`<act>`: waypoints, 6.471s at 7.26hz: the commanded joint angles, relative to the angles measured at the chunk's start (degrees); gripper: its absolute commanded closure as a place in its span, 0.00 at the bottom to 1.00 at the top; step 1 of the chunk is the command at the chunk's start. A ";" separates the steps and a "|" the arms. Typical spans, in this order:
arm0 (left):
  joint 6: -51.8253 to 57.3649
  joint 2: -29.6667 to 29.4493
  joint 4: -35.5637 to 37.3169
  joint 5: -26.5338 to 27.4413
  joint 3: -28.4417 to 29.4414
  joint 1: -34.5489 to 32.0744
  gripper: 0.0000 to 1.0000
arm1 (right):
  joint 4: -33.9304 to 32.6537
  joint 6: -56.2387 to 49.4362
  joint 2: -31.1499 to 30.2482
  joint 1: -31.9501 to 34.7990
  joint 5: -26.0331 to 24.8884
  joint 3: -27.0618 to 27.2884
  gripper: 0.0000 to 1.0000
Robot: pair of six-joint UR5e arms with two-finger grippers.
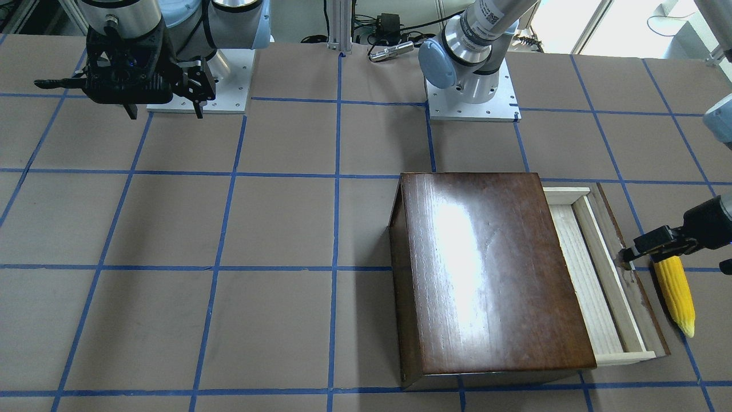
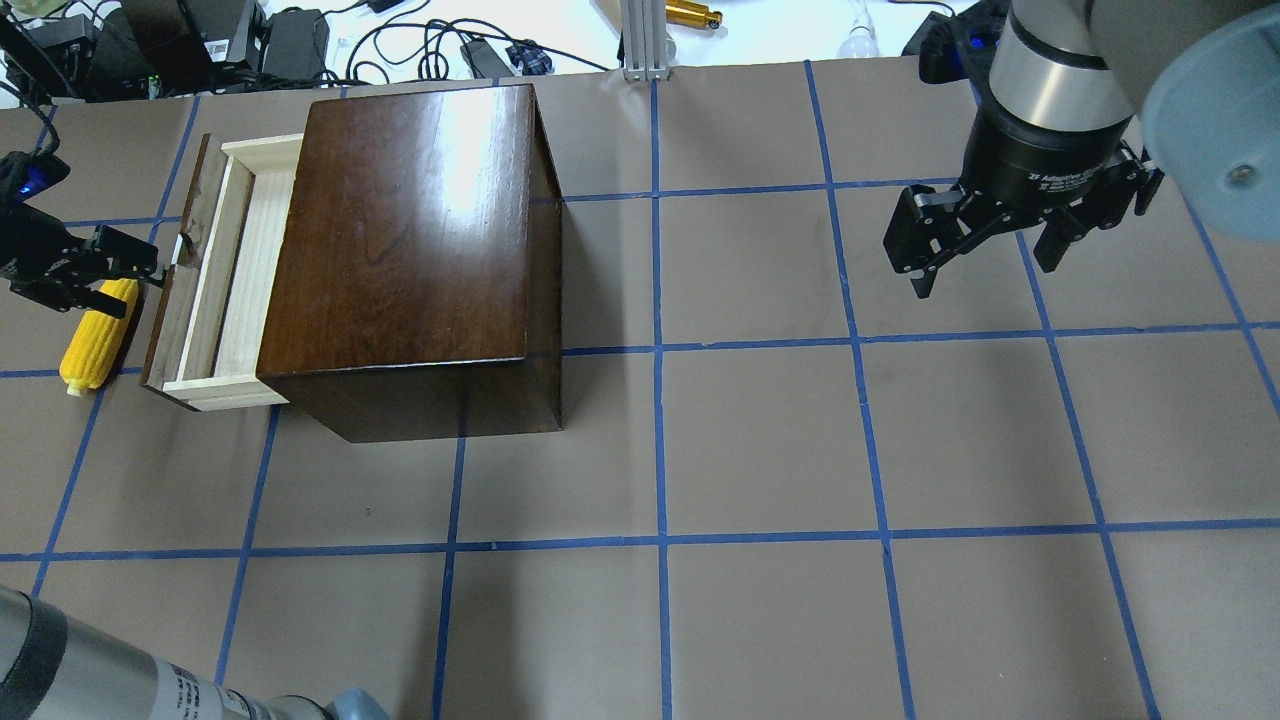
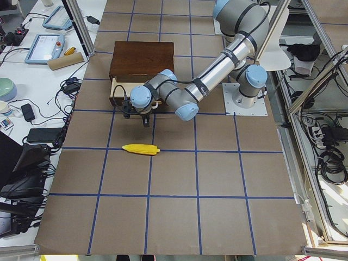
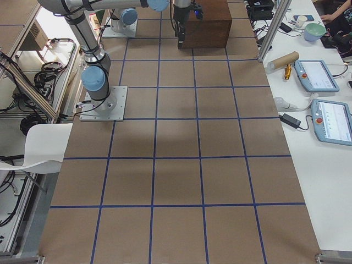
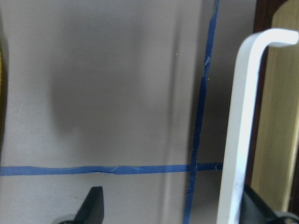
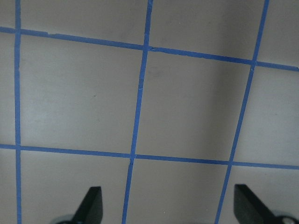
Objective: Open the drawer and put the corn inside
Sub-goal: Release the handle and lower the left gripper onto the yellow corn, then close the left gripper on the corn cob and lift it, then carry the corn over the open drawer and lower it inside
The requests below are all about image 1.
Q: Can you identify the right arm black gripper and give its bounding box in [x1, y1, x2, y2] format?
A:
[81, 26, 216, 120]

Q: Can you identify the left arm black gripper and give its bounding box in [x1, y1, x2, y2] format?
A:
[620, 195, 731, 270]

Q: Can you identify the yellow toy corn cob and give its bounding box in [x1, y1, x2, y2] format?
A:
[653, 256, 696, 338]

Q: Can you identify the light wood drawer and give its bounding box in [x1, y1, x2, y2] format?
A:
[544, 184, 670, 367]

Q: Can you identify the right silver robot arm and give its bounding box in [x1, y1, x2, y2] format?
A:
[71, 1, 272, 119]

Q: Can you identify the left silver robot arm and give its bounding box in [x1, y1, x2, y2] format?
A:
[418, 1, 730, 267]

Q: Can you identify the dark brown wooden cabinet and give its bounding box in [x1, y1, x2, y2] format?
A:
[388, 172, 597, 390]

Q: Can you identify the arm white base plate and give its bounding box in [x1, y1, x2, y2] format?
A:
[424, 61, 522, 122]
[146, 49, 256, 114]

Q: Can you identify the aluminium frame post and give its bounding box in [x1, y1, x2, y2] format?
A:
[323, 1, 355, 57]

